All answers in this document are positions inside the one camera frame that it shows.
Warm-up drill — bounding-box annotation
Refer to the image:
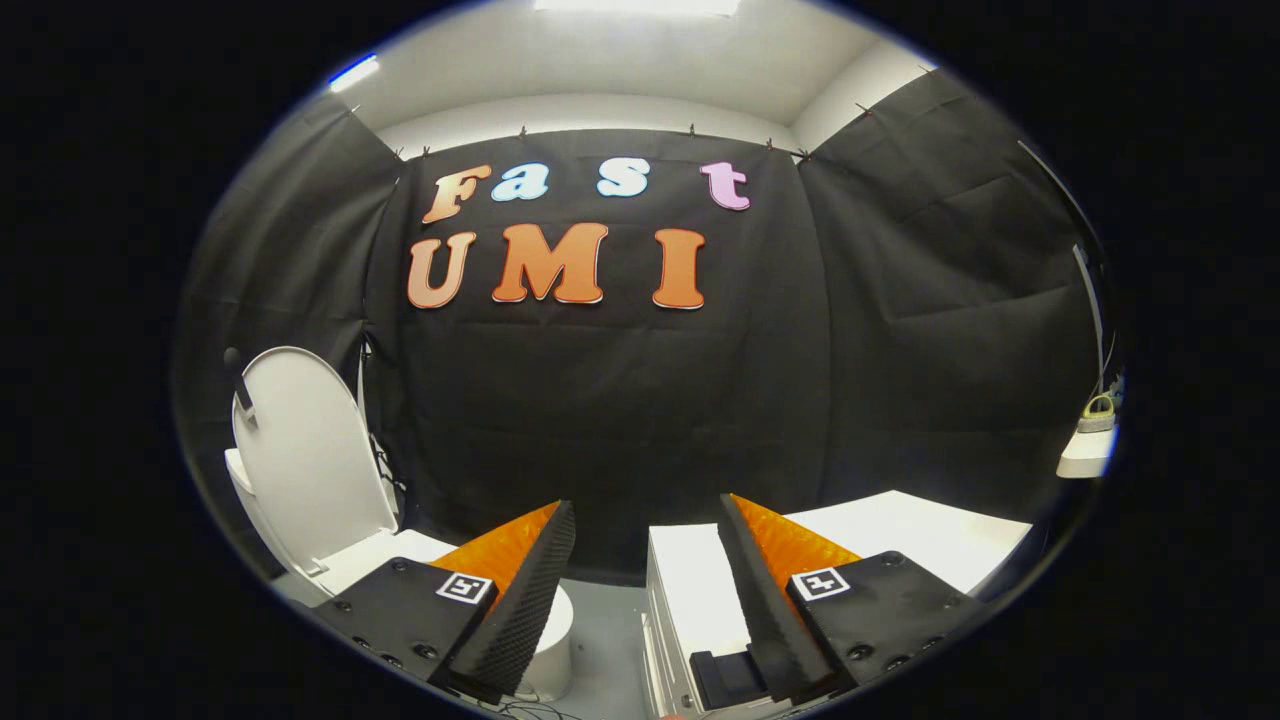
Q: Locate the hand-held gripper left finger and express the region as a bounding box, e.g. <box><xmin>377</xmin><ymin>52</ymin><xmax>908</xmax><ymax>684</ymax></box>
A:
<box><xmin>315</xmin><ymin>500</ymin><xmax>578</xmax><ymax>706</ymax></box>

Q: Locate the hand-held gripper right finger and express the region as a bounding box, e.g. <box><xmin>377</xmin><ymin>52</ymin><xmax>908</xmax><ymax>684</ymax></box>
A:
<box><xmin>717</xmin><ymin>493</ymin><xmax>987</xmax><ymax>705</ymax></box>

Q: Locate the white toilet lid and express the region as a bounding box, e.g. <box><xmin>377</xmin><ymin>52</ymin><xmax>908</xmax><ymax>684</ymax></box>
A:
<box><xmin>224</xmin><ymin>345</ymin><xmax>402</xmax><ymax>577</ymax></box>

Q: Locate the white toilet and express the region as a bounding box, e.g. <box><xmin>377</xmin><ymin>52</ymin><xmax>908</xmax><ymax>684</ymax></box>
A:
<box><xmin>224</xmin><ymin>445</ymin><xmax>577</xmax><ymax>704</ymax></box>

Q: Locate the white drawer cabinet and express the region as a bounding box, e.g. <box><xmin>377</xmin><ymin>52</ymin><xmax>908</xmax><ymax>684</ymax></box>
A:
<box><xmin>640</xmin><ymin>489</ymin><xmax>1035</xmax><ymax>719</ymax></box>

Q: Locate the small black holder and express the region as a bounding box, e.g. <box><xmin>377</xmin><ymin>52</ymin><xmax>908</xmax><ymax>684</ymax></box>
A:
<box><xmin>689</xmin><ymin>647</ymin><xmax>770</xmax><ymax>712</ymax></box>

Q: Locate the black backdrop cloth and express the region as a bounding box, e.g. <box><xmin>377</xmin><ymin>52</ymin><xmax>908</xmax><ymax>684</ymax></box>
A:
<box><xmin>175</xmin><ymin>68</ymin><xmax>1107</xmax><ymax>591</ymax></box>

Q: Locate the backdrop stand pole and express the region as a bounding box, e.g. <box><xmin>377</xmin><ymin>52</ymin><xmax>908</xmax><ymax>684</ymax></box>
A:
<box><xmin>357</xmin><ymin>334</ymin><xmax>407</xmax><ymax>503</ymax></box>

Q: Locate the narrow ceiling light strip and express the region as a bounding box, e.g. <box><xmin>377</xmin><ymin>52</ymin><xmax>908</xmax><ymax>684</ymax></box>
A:
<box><xmin>327</xmin><ymin>54</ymin><xmax>382</xmax><ymax>94</ymax></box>

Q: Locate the large ceiling light panel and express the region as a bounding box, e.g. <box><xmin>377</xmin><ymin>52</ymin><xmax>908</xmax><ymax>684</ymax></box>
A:
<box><xmin>532</xmin><ymin>0</ymin><xmax>742</xmax><ymax>17</ymax></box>

